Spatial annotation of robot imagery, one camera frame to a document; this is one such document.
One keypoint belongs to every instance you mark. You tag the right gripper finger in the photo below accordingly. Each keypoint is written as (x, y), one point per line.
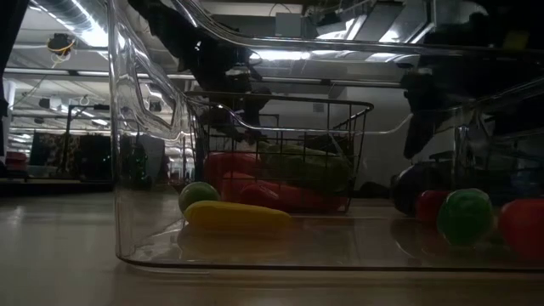
(421, 134)

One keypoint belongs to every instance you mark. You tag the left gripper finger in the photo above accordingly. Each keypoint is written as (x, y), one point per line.
(257, 106)
(221, 123)

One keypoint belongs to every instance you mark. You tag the small red toy vegetable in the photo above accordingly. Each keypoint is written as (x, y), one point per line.
(427, 208)

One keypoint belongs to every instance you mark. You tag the light green cucumber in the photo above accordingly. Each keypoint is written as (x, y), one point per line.
(306, 170)

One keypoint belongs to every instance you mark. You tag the orange carrot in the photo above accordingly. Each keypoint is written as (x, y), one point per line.
(293, 200)

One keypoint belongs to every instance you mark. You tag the small red-capped mushroom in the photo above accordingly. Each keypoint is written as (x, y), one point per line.
(523, 229)

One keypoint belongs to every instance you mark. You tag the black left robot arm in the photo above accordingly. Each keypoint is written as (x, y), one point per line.
(161, 25)

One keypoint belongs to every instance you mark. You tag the clear plastic bin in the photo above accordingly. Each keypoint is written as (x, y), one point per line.
(340, 244)

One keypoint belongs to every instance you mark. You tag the red crate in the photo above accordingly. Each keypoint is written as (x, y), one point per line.
(16, 161)

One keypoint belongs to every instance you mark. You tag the silver ventilation duct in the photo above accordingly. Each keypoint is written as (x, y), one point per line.
(64, 8)

